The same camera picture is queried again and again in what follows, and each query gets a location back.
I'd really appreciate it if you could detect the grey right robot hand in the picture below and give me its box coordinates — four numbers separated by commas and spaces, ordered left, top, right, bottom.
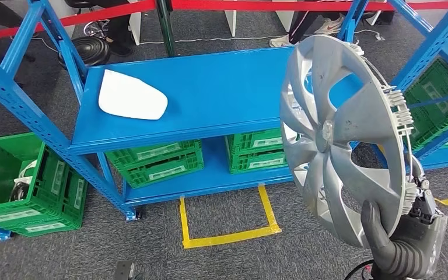
361, 177, 448, 278

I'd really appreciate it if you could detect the silver wheel hubcap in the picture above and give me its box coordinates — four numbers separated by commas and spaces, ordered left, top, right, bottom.
279, 34, 418, 249

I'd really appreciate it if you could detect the yellow floor tape square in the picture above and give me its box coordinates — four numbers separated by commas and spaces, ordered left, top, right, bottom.
178, 184, 283, 249

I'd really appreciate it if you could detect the white desk panel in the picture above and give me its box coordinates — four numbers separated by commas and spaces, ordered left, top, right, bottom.
128, 0, 142, 46
223, 9, 237, 37
48, 0, 76, 28
274, 9, 298, 33

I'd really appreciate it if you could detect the red barrier belt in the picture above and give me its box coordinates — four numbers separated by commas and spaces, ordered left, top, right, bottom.
170, 0, 448, 12
0, 0, 157, 43

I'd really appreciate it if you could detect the white plastic mirror cover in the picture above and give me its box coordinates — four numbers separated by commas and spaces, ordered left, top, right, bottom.
97, 68, 169, 121

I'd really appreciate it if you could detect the black ribbed round stool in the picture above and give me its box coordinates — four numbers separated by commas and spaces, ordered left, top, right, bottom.
58, 36, 111, 71

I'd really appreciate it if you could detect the green open plastic crate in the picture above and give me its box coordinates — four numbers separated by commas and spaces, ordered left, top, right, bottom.
0, 132, 88, 223

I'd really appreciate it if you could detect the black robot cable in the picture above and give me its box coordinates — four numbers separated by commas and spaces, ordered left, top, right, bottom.
344, 258, 376, 280

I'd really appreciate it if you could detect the white floor cable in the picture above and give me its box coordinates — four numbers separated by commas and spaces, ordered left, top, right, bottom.
139, 33, 385, 44

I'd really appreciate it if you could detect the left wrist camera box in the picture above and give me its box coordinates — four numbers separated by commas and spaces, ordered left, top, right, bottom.
113, 261, 137, 280

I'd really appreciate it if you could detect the white cable bundle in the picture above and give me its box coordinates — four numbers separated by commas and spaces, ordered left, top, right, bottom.
9, 159, 39, 202

